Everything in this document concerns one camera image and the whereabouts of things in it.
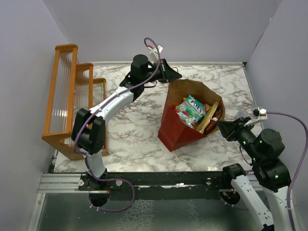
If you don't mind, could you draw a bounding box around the black mounting rail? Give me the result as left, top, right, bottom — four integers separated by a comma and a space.
78, 169, 242, 201

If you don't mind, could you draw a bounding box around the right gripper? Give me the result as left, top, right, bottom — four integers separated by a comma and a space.
216, 115, 262, 161

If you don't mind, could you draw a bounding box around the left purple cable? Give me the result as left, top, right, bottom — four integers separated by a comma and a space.
73, 37, 161, 212

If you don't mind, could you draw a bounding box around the gold chips bag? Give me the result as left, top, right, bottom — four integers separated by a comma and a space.
198, 102, 219, 134

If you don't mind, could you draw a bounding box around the small clear plastic cup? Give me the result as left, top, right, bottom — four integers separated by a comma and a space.
234, 111, 249, 119

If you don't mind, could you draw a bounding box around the orange wooden rack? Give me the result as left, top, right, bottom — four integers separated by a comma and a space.
42, 44, 106, 161

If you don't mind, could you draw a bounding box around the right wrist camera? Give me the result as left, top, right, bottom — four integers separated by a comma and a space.
244, 107, 268, 127

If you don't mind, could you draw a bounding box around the red KitKat wrapper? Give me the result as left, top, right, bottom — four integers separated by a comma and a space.
207, 104, 222, 131

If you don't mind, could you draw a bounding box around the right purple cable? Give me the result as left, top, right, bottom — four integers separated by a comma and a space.
223, 112, 308, 231

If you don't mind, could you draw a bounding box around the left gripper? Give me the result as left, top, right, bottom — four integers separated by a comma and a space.
141, 58, 181, 84

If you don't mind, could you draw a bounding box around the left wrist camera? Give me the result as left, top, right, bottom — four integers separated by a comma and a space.
147, 45, 158, 62

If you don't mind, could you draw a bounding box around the teal Fox's candy bag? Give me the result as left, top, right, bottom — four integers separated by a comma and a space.
175, 95, 206, 128

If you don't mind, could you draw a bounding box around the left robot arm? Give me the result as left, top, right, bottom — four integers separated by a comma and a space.
71, 54, 182, 190

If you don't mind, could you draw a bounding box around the red paper bag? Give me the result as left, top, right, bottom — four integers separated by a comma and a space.
158, 79, 225, 152

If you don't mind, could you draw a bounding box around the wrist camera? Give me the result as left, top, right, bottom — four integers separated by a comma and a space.
244, 107, 268, 127
147, 45, 158, 62

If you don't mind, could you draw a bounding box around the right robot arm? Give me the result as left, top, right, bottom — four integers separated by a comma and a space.
217, 117, 298, 231

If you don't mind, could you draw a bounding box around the purple cable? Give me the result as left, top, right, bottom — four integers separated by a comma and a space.
223, 112, 308, 231
73, 37, 161, 212

